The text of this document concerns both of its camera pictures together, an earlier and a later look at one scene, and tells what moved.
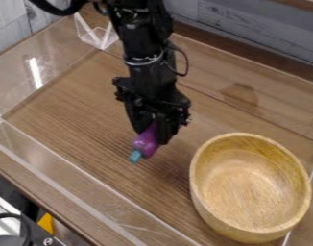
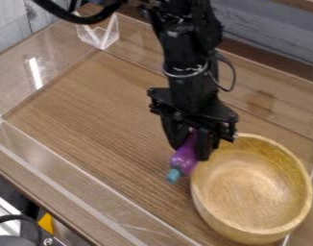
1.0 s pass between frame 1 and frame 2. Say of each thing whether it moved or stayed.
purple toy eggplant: moved
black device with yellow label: stayed
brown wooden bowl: stayed
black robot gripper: moved
